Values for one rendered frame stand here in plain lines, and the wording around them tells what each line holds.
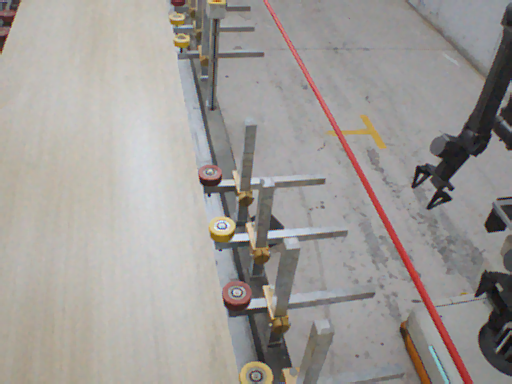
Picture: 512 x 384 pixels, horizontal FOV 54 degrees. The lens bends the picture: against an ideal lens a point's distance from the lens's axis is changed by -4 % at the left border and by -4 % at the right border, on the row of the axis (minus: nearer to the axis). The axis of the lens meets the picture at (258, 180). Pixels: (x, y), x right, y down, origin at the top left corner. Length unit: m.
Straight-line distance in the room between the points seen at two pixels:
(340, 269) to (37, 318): 1.71
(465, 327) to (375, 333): 0.44
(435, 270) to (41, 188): 2.01
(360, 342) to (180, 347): 1.31
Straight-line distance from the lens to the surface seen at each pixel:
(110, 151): 1.88
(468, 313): 2.43
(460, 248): 3.10
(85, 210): 1.67
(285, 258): 1.27
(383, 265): 2.84
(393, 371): 1.49
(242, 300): 1.42
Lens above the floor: 2.05
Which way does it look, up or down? 41 degrees down
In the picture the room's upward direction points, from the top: 7 degrees clockwise
